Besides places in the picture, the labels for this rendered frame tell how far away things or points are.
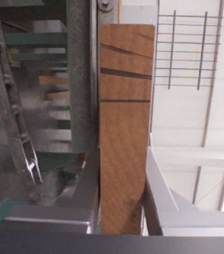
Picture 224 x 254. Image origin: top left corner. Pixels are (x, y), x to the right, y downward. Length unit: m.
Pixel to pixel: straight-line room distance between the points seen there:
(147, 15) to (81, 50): 5.90
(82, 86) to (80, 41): 0.07
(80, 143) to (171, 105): 6.48
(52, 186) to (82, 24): 0.34
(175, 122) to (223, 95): 1.97
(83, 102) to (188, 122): 6.84
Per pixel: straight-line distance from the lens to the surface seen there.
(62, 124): 2.70
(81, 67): 0.31
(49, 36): 0.91
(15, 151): 0.43
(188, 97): 6.94
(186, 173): 7.89
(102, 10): 0.37
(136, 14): 6.16
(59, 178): 0.44
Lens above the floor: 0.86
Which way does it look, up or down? 2 degrees down
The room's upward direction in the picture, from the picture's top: 91 degrees clockwise
